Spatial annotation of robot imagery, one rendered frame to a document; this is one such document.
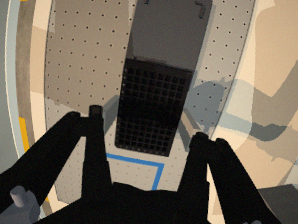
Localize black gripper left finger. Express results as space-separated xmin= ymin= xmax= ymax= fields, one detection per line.
xmin=0 ymin=95 xmax=121 ymax=224

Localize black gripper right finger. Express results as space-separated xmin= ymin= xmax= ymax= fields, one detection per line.
xmin=171 ymin=108 xmax=282 ymax=224

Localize blue taped rectangular outline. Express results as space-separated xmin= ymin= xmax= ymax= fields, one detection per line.
xmin=106 ymin=153 xmax=165 ymax=190

